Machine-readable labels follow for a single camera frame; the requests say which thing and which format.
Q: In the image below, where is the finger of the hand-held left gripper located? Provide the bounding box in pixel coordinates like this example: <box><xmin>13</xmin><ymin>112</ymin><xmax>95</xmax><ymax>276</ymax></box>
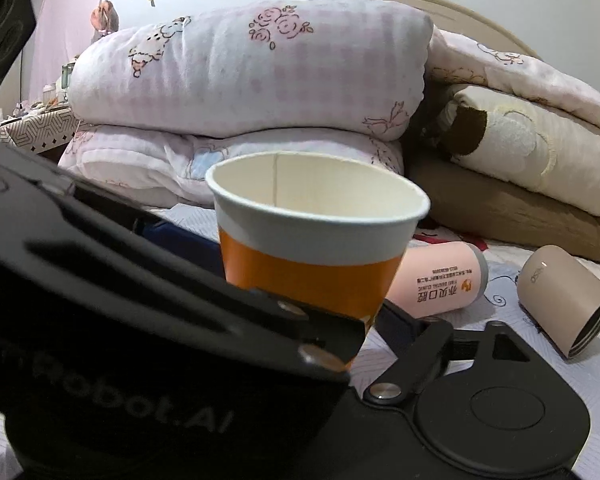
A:
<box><xmin>200</xmin><ymin>265</ymin><xmax>367</xmax><ymax>378</ymax></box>
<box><xmin>139</xmin><ymin>220</ymin><xmax>227</xmax><ymax>283</ymax></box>

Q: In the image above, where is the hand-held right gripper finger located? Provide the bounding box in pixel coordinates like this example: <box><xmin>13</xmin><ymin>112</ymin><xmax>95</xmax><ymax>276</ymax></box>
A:
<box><xmin>361</xmin><ymin>302</ymin><xmax>537</xmax><ymax>404</ymax></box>

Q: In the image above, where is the orange and white paper cup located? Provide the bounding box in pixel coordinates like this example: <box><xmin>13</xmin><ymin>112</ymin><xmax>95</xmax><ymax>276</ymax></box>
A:
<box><xmin>205</xmin><ymin>151</ymin><xmax>431</xmax><ymax>357</ymax></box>

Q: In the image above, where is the beige metal cup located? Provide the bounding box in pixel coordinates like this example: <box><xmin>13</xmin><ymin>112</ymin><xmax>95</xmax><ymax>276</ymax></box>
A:
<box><xmin>517</xmin><ymin>245</ymin><xmax>600</xmax><ymax>360</ymax></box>

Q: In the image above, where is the pink printed bottle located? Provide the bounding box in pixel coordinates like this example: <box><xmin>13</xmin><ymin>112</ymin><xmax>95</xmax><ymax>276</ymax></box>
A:
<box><xmin>385</xmin><ymin>241</ymin><xmax>490</xmax><ymax>321</ymax></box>

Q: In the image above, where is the pink checked pillow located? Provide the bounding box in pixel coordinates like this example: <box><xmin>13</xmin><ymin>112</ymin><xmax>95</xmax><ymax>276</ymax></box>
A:
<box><xmin>57</xmin><ymin>125</ymin><xmax>406</xmax><ymax>209</ymax></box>

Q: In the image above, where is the white printed bedsheet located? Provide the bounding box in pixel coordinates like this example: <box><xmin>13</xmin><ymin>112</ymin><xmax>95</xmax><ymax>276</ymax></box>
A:
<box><xmin>152</xmin><ymin>204</ymin><xmax>600</xmax><ymax>461</ymax></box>

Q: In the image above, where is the brown pillow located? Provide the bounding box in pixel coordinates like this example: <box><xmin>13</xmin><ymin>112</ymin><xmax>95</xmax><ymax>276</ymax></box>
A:
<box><xmin>405</xmin><ymin>152</ymin><xmax>600</xmax><ymax>264</ymax></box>

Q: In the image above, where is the pink checked folded quilt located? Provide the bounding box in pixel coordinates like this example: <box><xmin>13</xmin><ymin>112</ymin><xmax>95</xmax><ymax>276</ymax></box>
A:
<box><xmin>67</xmin><ymin>0</ymin><xmax>434</xmax><ymax>142</ymax></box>

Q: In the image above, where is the green glass bottle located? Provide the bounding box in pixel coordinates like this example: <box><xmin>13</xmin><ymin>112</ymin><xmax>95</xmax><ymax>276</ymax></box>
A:
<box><xmin>62</xmin><ymin>62</ymin><xmax>79</xmax><ymax>103</ymax></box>

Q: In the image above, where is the cream towel blanket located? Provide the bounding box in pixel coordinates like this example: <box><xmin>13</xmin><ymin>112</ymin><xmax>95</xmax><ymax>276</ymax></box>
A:
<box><xmin>434</xmin><ymin>85</ymin><xmax>600</xmax><ymax>218</ymax></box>

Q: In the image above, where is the hanging plush toy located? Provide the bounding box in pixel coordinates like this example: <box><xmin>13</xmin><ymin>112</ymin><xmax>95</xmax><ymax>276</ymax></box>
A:
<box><xmin>91</xmin><ymin>1</ymin><xmax>122</xmax><ymax>43</ymax></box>

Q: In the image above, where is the pink mosquito net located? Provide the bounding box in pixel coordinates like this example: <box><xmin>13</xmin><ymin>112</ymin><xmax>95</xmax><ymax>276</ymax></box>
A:
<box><xmin>30</xmin><ymin>0</ymin><xmax>112</xmax><ymax>106</ymax></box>

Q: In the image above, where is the pink floral quilt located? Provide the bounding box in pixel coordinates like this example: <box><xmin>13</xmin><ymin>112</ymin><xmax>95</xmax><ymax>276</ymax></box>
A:
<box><xmin>425</xmin><ymin>27</ymin><xmax>600</xmax><ymax>128</ymax></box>

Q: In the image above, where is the beige headboard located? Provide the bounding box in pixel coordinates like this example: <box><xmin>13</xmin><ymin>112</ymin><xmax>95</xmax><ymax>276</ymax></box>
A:
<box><xmin>292</xmin><ymin>0</ymin><xmax>542</xmax><ymax>59</ymax></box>

